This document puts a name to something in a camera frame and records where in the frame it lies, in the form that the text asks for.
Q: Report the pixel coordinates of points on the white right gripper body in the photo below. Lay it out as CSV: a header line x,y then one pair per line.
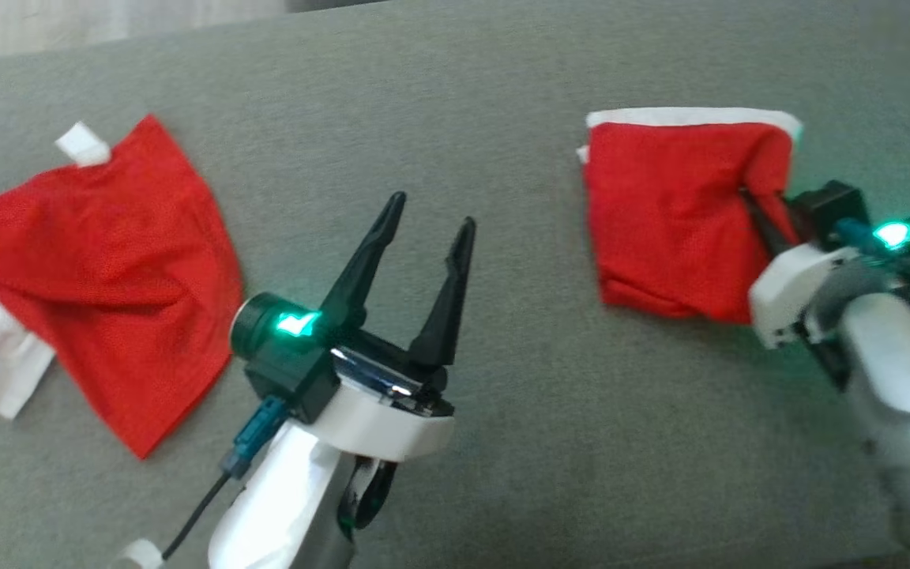
x,y
787,292

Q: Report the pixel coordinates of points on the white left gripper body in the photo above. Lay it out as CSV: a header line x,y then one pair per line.
x,y
392,427

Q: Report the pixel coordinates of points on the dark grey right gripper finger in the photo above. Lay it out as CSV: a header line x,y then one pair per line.
x,y
759,221
788,225

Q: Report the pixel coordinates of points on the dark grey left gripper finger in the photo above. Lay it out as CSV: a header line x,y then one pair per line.
x,y
360,269
443,308

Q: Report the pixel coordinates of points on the red shorts white stripe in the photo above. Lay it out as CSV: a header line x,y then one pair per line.
x,y
668,221

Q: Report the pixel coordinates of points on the red basketball jersey white sleeves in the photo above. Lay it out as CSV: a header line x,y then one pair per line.
x,y
123,276

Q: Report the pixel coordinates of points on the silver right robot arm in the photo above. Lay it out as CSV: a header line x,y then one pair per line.
x,y
905,379

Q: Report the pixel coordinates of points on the dark right wrist camera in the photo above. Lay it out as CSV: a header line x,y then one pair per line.
x,y
881,229

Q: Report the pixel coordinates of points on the dark wrist camera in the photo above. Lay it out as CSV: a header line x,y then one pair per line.
x,y
881,229
281,348

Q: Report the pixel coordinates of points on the dark left wrist camera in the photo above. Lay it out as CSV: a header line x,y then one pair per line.
x,y
281,348

